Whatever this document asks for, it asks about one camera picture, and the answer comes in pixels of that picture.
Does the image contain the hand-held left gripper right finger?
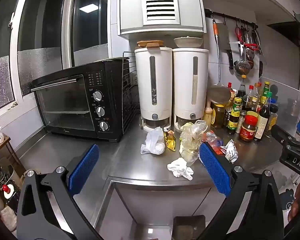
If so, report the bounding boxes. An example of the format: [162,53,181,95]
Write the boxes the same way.
[195,142,284,240]

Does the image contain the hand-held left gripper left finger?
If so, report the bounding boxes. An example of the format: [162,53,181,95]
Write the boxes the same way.
[16,144,103,240]

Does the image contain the crushed plastic bottle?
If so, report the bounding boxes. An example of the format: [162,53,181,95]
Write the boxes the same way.
[202,131,227,153]

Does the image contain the white tissue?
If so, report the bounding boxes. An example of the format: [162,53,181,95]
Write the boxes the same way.
[167,157,194,181]

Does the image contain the clear plastic bag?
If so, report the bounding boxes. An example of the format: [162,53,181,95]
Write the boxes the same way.
[178,120,208,167]

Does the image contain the dark waste bin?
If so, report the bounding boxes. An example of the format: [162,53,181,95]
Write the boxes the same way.
[172,215,206,240]

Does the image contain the white plastic bag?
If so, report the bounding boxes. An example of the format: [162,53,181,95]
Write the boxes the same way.
[140,127,165,155]

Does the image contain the person's right hand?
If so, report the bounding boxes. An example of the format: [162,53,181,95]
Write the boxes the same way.
[287,181,300,222]

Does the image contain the crumpled foil ball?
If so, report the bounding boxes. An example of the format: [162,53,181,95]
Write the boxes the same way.
[224,139,239,163]

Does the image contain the grey cartoon floor mat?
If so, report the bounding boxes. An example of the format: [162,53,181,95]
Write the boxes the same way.
[270,165,300,220]

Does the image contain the cluster of condiment bottles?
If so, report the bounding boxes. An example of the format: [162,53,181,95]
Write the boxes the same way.
[211,74,279,143]

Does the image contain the clear splash guard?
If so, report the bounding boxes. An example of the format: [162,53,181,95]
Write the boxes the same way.
[259,76,300,137]

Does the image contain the yellow snack wrapper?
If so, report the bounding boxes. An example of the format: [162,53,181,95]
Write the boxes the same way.
[163,129,177,152]

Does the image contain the black toaster oven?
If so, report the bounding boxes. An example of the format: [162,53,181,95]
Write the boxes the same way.
[31,59,131,143]

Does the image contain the steel skimmer ladle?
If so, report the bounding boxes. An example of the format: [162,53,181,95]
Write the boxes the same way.
[209,21,232,104]

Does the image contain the stainless steel base cabinet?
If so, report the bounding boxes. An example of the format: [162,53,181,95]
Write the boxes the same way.
[90,179,231,240]

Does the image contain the metal slotted skimmer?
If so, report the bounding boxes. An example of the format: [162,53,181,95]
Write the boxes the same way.
[234,30,248,77]

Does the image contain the red capped bottle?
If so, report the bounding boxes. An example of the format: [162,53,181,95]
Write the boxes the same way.
[1,184,14,196]

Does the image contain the metal ladle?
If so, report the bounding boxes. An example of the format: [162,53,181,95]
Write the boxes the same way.
[246,46,255,70]

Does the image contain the patterned jar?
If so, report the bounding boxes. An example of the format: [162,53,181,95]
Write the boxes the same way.
[0,159,14,188]

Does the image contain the wooden side shelf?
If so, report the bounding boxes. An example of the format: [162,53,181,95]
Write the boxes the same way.
[0,116,28,233]

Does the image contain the red kitchen scissors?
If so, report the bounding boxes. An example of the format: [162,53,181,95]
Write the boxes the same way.
[235,26,260,50]

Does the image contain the metal tongs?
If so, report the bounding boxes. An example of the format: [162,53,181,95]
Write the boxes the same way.
[251,27,265,56]

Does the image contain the white grain dispenser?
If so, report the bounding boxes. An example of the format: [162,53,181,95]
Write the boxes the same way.
[134,46,173,132]
[172,47,210,131]

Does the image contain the black range hood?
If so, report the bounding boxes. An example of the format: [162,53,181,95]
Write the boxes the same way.
[267,11,300,47]

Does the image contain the beige ceramic bowl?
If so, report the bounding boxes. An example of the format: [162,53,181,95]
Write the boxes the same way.
[174,37,204,48]

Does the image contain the white framed window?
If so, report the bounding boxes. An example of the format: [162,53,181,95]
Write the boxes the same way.
[0,0,114,114]

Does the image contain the white vented cabinet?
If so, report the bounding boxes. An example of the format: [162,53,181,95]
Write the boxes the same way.
[117,0,207,40]

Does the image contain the pink handled bristle brush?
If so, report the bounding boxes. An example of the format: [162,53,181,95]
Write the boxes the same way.
[203,100,214,127]

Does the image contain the kitchen knife black handle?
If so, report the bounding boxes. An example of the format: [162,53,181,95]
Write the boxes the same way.
[227,41,243,70]

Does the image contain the black wire rack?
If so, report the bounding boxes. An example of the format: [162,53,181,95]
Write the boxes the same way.
[122,51,140,134]

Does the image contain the black utensil rail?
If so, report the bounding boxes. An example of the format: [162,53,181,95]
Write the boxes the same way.
[204,8,259,29]

